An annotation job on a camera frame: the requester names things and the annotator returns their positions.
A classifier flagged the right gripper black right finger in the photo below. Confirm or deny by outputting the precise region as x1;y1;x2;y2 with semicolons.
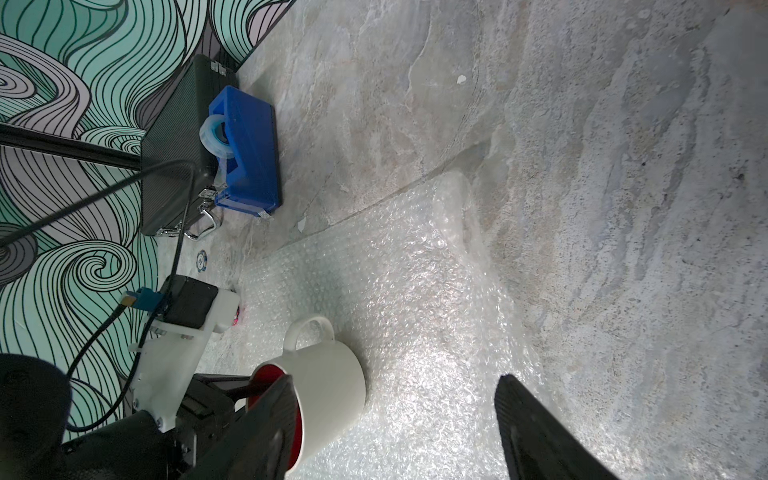
494;374;616;480

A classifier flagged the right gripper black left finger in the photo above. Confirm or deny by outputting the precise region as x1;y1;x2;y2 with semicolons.
182;375;298;479

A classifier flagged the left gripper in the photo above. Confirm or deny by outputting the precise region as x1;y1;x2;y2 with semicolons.
173;374;258;474

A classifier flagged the white mug red inside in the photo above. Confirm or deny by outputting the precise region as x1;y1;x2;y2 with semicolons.
250;315;366;473

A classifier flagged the clear bubble wrap sheet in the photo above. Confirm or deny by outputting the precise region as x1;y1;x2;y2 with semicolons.
201;172;554;479

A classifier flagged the blue tape dispenser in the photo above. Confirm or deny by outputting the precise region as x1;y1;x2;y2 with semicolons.
199;86;281;218

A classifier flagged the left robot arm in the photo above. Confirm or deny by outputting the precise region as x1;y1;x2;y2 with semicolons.
1;354;279;479

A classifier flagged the round poker chip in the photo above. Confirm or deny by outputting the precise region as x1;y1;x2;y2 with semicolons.
196;250;208;272

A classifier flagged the black carrying case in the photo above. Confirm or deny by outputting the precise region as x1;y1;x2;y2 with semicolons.
141;54;237;237

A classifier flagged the black cable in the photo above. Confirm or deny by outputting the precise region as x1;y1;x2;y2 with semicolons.
0;158;202;433

